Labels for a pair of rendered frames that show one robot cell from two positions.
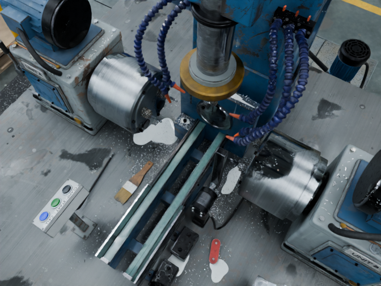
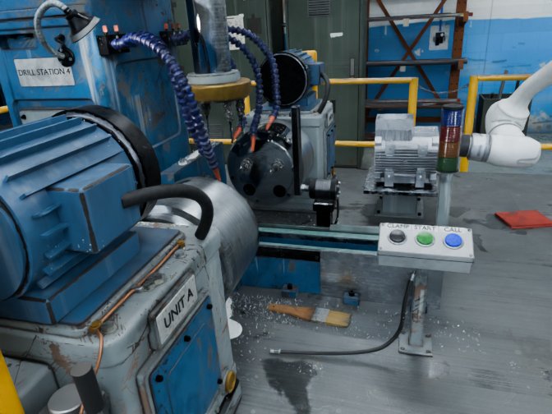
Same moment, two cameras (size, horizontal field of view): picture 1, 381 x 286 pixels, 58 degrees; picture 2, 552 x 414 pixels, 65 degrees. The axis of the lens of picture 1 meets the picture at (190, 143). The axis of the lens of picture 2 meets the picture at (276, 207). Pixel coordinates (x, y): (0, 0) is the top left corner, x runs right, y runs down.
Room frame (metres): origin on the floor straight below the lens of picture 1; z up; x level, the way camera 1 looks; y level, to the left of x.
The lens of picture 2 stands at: (0.75, 1.05, 1.46)
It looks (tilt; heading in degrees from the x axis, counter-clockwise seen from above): 23 degrees down; 256
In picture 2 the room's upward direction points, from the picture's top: 4 degrees counter-clockwise
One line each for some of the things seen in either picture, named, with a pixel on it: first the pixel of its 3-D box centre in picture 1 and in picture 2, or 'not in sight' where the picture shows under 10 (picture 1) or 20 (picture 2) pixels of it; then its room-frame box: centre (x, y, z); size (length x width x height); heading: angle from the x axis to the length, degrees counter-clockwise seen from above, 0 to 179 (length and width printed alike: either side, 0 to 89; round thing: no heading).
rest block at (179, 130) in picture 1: (185, 127); not in sight; (0.70, 0.02, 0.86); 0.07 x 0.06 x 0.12; 59
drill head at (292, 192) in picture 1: (288, 179); (274, 158); (0.41, -0.32, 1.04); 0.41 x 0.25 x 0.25; 59
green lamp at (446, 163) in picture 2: not in sight; (447, 162); (-0.03, -0.02, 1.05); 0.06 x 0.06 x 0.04
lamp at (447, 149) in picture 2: not in sight; (448, 147); (-0.03, -0.02, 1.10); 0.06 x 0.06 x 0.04
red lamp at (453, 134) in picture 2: not in sight; (450, 131); (-0.03, -0.02, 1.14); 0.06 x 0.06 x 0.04
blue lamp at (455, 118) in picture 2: not in sight; (452, 116); (-0.03, -0.02, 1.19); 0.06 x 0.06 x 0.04
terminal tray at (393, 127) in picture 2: not in sight; (394, 127); (0.01, -0.26, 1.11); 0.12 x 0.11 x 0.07; 150
